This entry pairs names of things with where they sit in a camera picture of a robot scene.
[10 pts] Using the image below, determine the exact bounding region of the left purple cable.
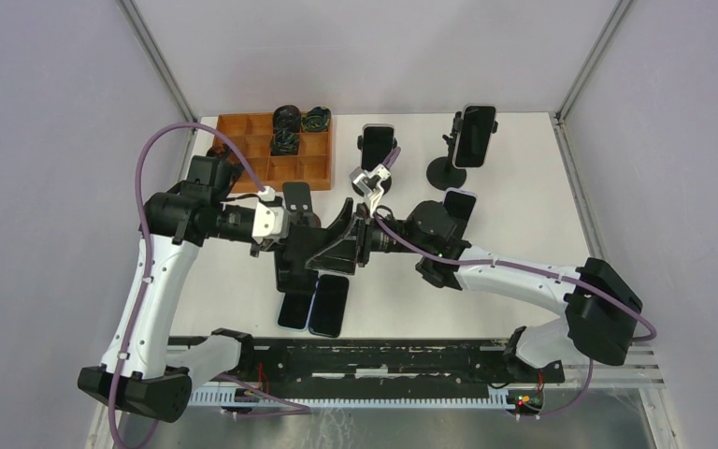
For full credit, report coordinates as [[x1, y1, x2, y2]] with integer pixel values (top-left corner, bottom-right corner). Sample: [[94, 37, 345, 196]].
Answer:
[[107, 122, 309, 449]]

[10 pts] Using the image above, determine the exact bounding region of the white slotted cable duct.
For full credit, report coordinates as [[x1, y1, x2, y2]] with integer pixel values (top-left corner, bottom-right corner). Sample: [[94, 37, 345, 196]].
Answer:
[[188, 384, 540, 413]]

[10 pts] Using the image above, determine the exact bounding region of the black folding phone stand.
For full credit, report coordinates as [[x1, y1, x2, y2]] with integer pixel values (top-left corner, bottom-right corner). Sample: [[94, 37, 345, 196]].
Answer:
[[274, 225, 329, 295]]

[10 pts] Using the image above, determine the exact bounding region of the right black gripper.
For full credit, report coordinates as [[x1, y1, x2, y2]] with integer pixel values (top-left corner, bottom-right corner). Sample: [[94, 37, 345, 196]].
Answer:
[[304, 199, 428, 277]]

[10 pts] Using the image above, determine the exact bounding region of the black round base clamp stand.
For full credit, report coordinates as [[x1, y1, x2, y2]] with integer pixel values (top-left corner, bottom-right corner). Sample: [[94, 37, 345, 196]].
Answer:
[[351, 128, 400, 196]]

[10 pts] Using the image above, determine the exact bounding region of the rolled patterned sock front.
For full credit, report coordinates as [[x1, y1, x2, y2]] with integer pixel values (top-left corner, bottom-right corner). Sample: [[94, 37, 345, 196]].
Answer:
[[270, 129, 300, 156]]

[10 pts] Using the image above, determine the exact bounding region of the lilac case phone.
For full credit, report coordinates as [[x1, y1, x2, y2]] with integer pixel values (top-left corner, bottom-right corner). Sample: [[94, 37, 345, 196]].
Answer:
[[442, 187, 478, 225]]

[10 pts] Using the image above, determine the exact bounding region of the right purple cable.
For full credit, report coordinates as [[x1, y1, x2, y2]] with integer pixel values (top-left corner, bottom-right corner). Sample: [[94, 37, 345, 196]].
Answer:
[[371, 146, 659, 419]]

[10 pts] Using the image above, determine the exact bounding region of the wooden compartment tray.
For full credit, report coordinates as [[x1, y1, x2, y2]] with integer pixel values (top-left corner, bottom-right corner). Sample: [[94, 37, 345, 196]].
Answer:
[[217, 112, 334, 192]]

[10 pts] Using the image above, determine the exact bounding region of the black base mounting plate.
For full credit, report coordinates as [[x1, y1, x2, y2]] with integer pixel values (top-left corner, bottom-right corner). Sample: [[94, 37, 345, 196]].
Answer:
[[229, 338, 566, 399]]

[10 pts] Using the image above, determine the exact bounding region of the pink case phone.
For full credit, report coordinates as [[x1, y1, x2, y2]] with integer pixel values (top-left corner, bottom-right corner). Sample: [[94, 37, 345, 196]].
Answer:
[[357, 123, 397, 171]]

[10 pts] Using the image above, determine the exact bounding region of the white case phone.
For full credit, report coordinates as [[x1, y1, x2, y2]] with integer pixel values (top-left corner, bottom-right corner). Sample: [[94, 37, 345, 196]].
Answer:
[[452, 105, 497, 168]]

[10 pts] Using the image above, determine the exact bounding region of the rolled dark sock left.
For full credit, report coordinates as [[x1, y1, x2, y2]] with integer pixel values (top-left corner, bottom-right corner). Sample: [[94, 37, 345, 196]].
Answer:
[[272, 105, 302, 133]]

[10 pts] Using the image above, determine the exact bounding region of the purple cable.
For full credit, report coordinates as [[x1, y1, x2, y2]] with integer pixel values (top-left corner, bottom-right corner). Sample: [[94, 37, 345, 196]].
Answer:
[[371, 146, 659, 419], [107, 122, 309, 449]]

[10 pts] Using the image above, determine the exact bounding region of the dark blue case phone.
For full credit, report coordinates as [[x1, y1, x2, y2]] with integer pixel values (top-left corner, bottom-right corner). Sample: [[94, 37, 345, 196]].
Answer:
[[309, 275, 350, 339]]

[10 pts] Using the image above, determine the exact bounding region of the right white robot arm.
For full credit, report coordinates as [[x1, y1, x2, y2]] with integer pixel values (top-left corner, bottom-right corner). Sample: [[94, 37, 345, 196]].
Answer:
[[299, 200, 642, 382]]

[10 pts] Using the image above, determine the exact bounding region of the light blue case phone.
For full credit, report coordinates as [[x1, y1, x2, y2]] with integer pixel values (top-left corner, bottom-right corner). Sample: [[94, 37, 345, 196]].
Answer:
[[276, 292, 315, 332]]

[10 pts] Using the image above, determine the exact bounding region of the tall black round stand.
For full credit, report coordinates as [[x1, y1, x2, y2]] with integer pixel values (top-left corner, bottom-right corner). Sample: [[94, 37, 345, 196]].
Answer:
[[426, 111, 468, 191]]

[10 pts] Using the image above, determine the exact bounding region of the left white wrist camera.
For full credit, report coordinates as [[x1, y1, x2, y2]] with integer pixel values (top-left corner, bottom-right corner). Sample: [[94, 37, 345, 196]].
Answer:
[[251, 186, 290, 243]]

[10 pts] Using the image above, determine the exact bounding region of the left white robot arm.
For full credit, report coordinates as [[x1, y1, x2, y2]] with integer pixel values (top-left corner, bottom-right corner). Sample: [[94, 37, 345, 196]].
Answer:
[[78, 156, 290, 423]]

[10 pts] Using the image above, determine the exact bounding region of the rolled green sock right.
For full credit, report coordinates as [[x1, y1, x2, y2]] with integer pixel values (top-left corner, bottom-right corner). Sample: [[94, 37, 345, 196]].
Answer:
[[301, 107, 332, 133]]

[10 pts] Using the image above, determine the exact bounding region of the wooden round base phone stand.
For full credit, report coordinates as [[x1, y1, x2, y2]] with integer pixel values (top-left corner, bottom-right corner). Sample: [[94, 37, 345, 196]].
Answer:
[[282, 181, 321, 228]]

